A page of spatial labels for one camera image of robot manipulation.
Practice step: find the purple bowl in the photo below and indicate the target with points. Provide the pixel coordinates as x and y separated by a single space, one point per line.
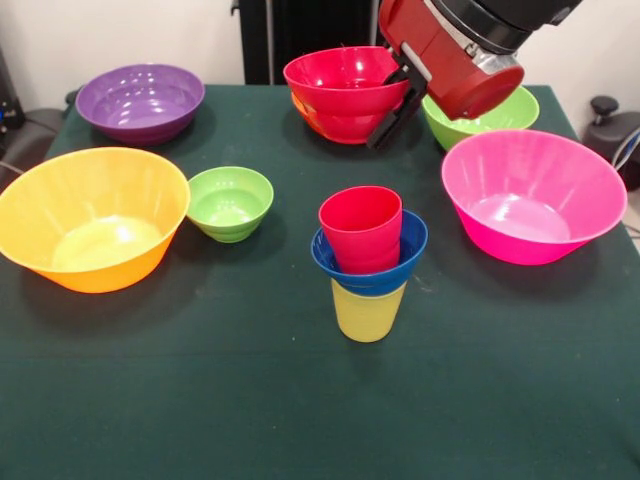
140 100

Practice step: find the orange bowl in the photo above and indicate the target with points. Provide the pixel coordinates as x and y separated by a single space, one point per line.
306 117

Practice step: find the large light green bowl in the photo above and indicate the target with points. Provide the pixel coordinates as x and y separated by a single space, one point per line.
500 120

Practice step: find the dark green tablecloth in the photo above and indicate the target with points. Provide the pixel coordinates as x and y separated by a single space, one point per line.
320 400

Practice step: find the large yellow-orange bowl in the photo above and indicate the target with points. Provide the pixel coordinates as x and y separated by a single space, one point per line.
95 215

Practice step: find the small red bowl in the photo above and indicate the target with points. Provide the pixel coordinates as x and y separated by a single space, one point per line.
345 100

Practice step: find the yellow translucent cup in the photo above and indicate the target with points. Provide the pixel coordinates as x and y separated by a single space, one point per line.
367 315

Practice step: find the small black knob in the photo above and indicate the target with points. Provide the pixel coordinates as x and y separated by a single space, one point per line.
71 97

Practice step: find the small blue bowl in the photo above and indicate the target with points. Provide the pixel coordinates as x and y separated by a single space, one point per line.
412 245

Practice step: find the black device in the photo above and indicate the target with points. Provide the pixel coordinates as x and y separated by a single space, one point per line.
9 112

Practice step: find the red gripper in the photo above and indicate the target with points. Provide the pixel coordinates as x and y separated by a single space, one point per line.
450 65

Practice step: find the large pink bowl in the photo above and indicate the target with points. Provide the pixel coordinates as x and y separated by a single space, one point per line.
535 200

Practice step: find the red cup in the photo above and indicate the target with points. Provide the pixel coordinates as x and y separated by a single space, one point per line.
362 230

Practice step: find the small green bowl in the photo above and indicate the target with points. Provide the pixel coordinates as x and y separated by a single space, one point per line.
230 205

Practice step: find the black round base with knob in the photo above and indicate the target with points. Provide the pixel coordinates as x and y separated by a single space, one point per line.
615 135

